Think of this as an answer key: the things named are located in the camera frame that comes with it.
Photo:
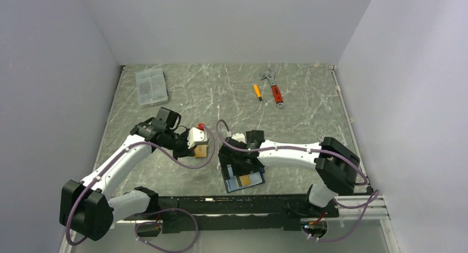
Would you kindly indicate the gold card stack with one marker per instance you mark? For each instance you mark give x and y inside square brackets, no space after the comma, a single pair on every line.
[201,151]

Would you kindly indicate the black base frame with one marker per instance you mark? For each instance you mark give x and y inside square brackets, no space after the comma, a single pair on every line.
[274,211]

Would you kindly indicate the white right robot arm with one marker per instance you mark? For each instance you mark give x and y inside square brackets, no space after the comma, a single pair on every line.
[335,164]

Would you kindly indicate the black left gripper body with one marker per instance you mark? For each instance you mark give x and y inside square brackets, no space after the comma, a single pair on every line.
[177,143]

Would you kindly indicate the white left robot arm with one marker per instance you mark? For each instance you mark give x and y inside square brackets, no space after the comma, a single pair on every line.
[87,206]

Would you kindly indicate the red adjustable wrench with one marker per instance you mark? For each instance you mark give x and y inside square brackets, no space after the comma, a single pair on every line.
[270,76]

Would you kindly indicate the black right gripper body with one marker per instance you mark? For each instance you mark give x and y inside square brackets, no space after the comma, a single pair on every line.
[237,168]

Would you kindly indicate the clear plastic screw box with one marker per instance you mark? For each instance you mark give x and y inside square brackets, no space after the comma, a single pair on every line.
[151,87]

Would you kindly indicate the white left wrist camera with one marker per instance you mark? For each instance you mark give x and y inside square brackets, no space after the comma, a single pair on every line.
[197,136]

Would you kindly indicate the black card stack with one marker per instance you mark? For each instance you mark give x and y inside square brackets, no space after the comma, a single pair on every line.
[255,136]

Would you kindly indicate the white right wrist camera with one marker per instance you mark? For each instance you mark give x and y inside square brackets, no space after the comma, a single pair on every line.
[239,137]

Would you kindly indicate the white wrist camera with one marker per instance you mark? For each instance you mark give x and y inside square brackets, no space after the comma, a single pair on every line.
[239,137]
[197,136]

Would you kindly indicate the blue leather card holder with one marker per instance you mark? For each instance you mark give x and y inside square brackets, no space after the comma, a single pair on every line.
[235,183]

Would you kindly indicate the orange screwdriver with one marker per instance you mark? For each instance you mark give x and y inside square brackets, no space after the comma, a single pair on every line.
[258,94]

